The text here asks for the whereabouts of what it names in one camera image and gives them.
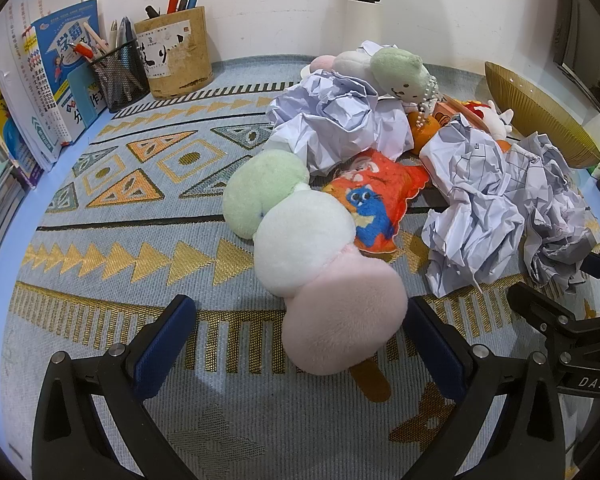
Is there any orange fruit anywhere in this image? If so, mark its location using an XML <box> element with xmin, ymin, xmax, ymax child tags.
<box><xmin>411</xmin><ymin>112</ymin><xmax>444</xmax><ymax>156</ymax></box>

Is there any patterned blue grey mat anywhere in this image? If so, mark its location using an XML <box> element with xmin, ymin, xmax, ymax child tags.
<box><xmin>0</xmin><ymin>55</ymin><xmax>600</xmax><ymax>480</ymax></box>

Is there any orange printed plush pouch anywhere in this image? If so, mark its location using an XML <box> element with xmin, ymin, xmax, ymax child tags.
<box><xmin>321</xmin><ymin>149</ymin><xmax>431</xmax><ymax>255</ymax></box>

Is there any cream pen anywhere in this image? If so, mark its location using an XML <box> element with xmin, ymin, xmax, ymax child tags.
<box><xmin>82</xmin><ymin>22</ymin><xmax>112</xmax><ymax>57</ymax></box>

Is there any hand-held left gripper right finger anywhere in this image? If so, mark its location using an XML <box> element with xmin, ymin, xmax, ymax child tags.
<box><xmin>403</xmin><ymin>296</ymin><xmax>566</xmax><ymax>480</ymax></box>

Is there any red and white pen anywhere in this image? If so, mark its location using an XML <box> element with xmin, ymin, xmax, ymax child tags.
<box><xmin>70</xmin><ymin>41</ymin><xmax>100</xmax><ymax>62</ymax></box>

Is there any pastel dango plush with stick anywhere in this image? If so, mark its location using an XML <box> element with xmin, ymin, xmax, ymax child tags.
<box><xmin>222</xmin><ymin>151</ymin><xmax>409</xmax><ymax>403</ymax></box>

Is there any pastel dango plush with beads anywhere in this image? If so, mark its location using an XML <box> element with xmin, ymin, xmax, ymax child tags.
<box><xmin>308</xmin><ymin>47</ymin><xmax>439</xmax><ymax>130</ymax></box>

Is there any pink orange box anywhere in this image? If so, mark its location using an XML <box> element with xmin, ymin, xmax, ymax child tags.
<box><xmin>432</xmin><ymin>96</ymin><xmax>485</xmax><ymax>128</ymax></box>

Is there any black mesh pen holder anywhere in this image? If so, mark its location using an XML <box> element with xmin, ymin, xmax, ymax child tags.
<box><xmin>87</xmin><ymin>40</ymin><xmax>152</xmax><ymax>113</ymax></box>

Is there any gold ribbed bowl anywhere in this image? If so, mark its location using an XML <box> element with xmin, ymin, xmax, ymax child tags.
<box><xmin>484</xmin><ymin>61</ymin><xmax>600</xmax><ymax>169</ymax></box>

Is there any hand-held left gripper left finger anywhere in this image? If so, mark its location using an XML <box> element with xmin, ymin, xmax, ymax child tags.
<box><xmin>31</xmin><ymin>294</ymin><xmax>201</xmax><ymax>480</ymax></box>

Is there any bamboo pen holder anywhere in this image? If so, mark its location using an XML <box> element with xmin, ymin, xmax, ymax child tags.
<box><xmin>134</xmin><ymin>6</ymin><xmax>214</xmax><ymax>100</ymax></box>

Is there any smooth lined paper wad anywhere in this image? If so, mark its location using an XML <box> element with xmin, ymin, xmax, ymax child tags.
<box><xmin>421</xmin><ymin>115</ymin><xmax>506</xmax><ymax>201</ymax></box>

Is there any white chicken plush toy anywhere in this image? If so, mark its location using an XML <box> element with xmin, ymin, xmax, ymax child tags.
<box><xmin>460</xmin><ymin>100</ymin><xmax>516</xmax><ymax>141</ymax></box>

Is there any white desk lamp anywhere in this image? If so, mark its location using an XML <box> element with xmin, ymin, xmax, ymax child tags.
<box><xmin>346</xmin><ymin>0</ymin><xmax>385</xmax><ymax>61</ymax></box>

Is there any white paper ball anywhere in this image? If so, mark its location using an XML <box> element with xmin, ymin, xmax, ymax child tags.
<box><xmin>422</xmin><ymin>192</ymin><xmax>527</xmax><ymax>299</ymax></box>
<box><xmin>266</xmin><ymin>70</ymin><xmax>414</xmax><ymax>176</ymax></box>
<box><xmin>505</xmin><ymin>132</ymin><xmax>597</xmax><ymax>294</ymax></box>

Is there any blue cartoon workbook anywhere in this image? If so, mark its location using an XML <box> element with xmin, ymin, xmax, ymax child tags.
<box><xmin>30</xmin><ymin>0</ymin><xmax>101</xmax><ymax>163</ymax></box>

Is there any dark frame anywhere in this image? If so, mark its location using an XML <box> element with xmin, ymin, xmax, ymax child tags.
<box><xmin>555</xmin><ymin>0</ymin><xmax>583</xmax><ymax>68</ymax></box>

